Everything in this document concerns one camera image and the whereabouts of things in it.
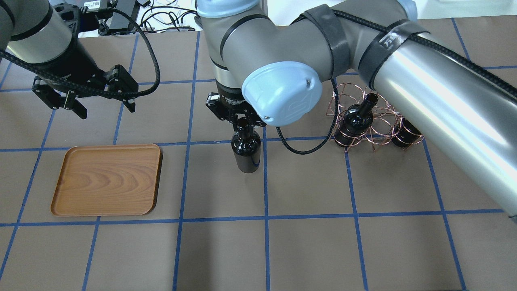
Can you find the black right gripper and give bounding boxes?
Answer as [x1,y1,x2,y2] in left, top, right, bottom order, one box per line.
[205,80,265,131]

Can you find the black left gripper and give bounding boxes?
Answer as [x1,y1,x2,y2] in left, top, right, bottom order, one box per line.
[32,64,138,120]

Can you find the dark wine bottle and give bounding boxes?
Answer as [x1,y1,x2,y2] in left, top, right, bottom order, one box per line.
[391,117,423,149]
[334,93,379,147]
[231,117,261,173]

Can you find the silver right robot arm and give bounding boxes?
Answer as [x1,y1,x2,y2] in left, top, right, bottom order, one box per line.
[197,0,517,221]

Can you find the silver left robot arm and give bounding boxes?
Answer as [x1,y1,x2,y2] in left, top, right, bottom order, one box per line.
[1,0,138,119]

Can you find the wooden tray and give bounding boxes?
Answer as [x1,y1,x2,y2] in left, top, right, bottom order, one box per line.
[50,144,162,217]

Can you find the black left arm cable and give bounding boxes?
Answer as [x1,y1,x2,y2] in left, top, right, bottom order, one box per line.
[0,8,161,97]

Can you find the copper wire bottle basket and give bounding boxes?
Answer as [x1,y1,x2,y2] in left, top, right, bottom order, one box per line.
[326,82,424,153]

